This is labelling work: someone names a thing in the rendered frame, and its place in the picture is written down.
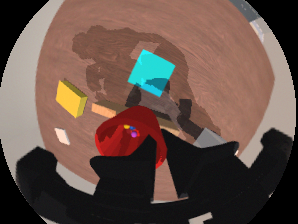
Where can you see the yellow cube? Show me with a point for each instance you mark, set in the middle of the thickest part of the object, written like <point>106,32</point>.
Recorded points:
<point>71,98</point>

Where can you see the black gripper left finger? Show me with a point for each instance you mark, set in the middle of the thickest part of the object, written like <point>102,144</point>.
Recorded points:
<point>141,165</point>

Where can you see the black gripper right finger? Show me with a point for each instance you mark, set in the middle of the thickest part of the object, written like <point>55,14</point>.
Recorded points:
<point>186,160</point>

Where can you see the orange flat bar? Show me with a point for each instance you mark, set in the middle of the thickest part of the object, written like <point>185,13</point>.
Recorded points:
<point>107,108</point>

